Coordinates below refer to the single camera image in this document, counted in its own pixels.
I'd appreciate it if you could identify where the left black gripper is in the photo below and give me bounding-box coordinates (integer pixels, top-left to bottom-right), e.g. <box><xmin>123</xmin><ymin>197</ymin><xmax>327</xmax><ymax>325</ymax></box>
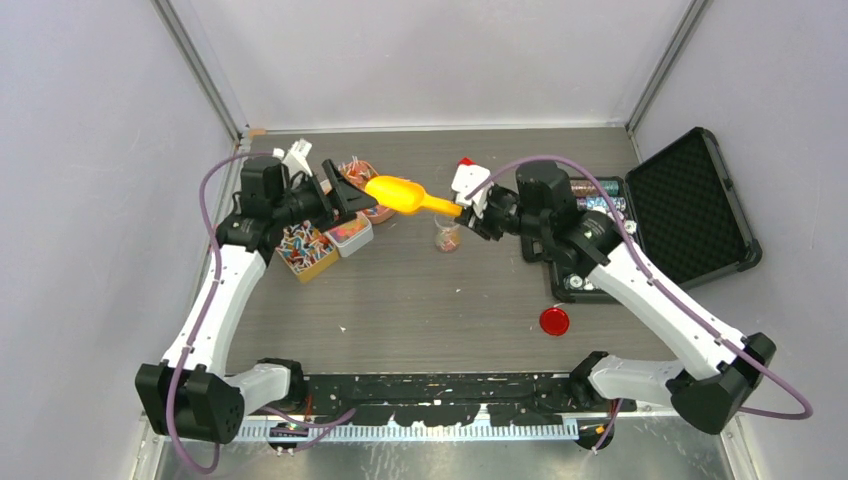
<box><xmin>272</xmin><ymin>160</ymin><xmax>376</xmax><ymax>233</ymax></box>

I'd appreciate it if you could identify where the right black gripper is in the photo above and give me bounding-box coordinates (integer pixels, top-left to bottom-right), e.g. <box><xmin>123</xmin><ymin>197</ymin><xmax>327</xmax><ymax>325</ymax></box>
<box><xmin>457</xmin><ymin>182</ymin><xmax>550</xmax><ymax>240</ymax></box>

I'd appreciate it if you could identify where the yellow plastic scoop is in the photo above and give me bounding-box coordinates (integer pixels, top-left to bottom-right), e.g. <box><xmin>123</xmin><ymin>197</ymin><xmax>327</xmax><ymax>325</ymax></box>
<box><xmin>365</xmin><ymin>175</ymin><xmax>463</xmax><ymax>217</ymax></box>

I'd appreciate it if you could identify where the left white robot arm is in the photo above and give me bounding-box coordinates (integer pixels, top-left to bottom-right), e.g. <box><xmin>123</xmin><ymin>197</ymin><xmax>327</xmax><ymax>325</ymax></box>
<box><xmin>135</xmin><ymin>154</ymin><xmax>377</xmax><ymax>444</ymax></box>

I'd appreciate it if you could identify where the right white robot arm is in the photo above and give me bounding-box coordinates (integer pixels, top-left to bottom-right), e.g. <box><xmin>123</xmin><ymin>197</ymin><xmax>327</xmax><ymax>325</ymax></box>
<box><xmin>451</xmin><ymin>159</ymin><xmax>776</xmax><ymax>434</ymax></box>

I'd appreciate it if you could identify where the white tray of gummy candies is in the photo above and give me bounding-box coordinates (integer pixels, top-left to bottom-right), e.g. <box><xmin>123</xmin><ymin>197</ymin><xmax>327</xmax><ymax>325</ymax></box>
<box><xmin>324</xmin><ymin>213</ymin><xmax>374</xmax><ymax>258</ymax></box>

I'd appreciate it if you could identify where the yellow tray of wrapped candies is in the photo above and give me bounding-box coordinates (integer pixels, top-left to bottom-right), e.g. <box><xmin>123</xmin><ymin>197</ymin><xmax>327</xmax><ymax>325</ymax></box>
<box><xmin>276</xmin><ymin>222</ymin><xmax>340</xmax><ymax>284</ymax></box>

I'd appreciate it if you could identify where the pink tray of lollipops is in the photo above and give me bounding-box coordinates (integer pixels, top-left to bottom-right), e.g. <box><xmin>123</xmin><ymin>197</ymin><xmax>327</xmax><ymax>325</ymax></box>
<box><xmin>340</xmin><ymin>156</ymin><xmax>395</xmax><ymax>225</ymax></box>

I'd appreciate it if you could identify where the clear plastic jar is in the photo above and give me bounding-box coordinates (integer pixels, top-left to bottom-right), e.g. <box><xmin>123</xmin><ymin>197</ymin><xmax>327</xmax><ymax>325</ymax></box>
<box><xmin>434</xmin><ymin>214</ymin><xmax>461</xmax><ymax>253</ymax></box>

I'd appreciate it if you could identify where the red jar lid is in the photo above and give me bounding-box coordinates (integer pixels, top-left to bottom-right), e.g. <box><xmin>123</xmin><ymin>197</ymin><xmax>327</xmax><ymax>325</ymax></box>
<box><xmin>538</xmin><ymin>307</ymin><xmax>571</xmax><ymax>336</ymax></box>

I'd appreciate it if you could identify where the black poker chip case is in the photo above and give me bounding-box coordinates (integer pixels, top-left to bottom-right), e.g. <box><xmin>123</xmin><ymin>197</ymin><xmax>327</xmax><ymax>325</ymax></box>
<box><xmin>554</xmin><ymin>127</ymin><xmax>763</xmax><ymax>290</ymax></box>

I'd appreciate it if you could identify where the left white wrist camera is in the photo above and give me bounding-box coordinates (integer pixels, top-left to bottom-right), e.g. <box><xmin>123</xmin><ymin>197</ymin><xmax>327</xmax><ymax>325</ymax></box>
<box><xmin>272</xmin><ymin>138</ymin><xmax>314</xmax><ymax>180</ymax></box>

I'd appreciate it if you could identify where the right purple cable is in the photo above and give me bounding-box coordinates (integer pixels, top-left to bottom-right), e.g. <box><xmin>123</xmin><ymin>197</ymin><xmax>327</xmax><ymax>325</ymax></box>
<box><xmin>463</xmin><ymin>155</ymin><xmax>815</xmax><ymax>453</ymax></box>

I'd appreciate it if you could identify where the purple cable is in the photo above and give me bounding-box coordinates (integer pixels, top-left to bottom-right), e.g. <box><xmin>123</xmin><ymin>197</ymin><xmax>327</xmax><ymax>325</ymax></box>
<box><xmin>463</xmin><ymin>155</ymin><xmax>815</xmax><ymax>453</ymax></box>
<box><xmin>165</xmin><ymin>152</ymin><xmax>359</xmax><ymax>476</ymax></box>

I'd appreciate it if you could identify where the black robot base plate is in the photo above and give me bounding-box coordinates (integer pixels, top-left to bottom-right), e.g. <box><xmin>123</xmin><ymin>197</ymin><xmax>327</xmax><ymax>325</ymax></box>
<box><xmin>271</xmin><ymin>372</ymin><xmax>613</xmax><ymax>427</ymax></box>

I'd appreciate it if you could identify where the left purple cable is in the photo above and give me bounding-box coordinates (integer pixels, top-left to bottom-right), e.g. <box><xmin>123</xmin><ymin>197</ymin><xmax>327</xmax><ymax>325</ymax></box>
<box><xmin>165</xmin><ymin>152</ymin><xmax>359</xmax><ymax>476</ymax></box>

